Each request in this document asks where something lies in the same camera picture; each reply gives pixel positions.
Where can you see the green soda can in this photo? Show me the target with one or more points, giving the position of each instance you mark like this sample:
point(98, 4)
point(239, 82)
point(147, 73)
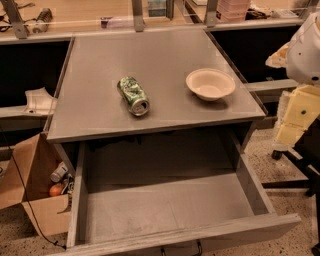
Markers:
point(134, 95)

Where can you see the black drawer handle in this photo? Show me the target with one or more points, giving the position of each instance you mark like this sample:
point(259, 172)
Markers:
point(185, 249)

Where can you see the white plastic bottle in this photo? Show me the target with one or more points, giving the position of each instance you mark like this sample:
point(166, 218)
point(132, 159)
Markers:
point(58, 174)

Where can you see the white paper bowl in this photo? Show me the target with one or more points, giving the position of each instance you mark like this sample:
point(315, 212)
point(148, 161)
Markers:
point(210, 84)

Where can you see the orange fruit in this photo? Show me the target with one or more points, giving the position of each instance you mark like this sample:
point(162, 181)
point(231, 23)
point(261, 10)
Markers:
point(56, 190)

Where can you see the black office chair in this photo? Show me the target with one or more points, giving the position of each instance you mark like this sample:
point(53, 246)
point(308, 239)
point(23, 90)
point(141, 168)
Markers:
point(305, 156)

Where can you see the open grey wooden drawer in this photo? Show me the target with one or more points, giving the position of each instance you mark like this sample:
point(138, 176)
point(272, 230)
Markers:
point(130, 199)

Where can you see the grey metal post right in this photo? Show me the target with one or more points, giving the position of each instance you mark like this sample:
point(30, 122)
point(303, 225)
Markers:
point(210, 18)

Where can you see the grey metal post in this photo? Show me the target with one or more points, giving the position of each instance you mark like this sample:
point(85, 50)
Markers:
point(210, 18)
point(137, 11)
point(11, 9)

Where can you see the white curved bracket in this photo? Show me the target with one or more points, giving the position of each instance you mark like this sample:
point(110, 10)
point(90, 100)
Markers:
point(39, 102)

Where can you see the grey metal post middle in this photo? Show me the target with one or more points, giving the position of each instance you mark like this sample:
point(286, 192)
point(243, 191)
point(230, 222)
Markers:
point(137, 11)

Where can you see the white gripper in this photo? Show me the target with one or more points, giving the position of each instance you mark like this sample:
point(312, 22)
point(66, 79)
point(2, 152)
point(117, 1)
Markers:
point(305, 56)

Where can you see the grey cabinet top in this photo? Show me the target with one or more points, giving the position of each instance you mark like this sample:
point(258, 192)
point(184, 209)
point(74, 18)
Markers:
point(90, 106)

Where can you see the grey metal post left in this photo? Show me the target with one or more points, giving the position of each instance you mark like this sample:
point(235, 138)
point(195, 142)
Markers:
point(11, 9)

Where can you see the brown cardboard box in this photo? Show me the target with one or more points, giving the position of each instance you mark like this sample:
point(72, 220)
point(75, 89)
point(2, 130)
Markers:
point(27, 182)

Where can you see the pink storage box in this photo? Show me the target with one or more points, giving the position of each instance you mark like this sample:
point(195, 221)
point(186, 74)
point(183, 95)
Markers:
point(232, 10)

